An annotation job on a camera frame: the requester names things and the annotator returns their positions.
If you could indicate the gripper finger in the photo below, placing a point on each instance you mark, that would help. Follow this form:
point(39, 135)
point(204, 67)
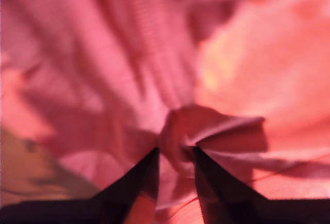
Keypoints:
point(214, 182)
point(139, 177)

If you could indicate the red underwear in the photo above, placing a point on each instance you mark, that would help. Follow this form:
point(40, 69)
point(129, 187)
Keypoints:
point(129, 53)

